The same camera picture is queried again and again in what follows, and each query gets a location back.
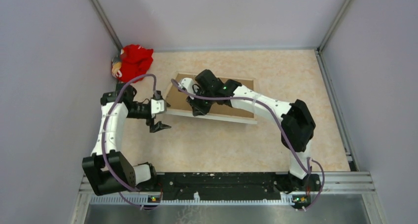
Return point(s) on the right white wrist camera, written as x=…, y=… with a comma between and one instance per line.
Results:
x=187, y=84

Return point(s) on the aluminium front rail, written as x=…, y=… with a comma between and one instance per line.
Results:
x=336, y=188

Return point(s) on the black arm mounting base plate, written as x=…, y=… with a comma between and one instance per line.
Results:
x=229, y=186

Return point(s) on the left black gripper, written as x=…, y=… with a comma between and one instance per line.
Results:
x=153, y=127

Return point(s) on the red cloth doll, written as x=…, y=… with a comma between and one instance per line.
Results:
x=131, y=61

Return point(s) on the brown cardboard backing board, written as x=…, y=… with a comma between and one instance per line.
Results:
x=183, y=98

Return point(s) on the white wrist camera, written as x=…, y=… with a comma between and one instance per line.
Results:
x=187, y=84
x=158, y=106

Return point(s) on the light wooden picture frame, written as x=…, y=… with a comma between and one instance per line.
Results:
x=212, y=117

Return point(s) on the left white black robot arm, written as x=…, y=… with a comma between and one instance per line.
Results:
x=107, y=169

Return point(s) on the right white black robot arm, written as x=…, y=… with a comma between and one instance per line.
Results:
x=294, y=120

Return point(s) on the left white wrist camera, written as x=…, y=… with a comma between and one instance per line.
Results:
x=158, y=106

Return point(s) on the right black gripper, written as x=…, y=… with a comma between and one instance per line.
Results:
x=197, y=109

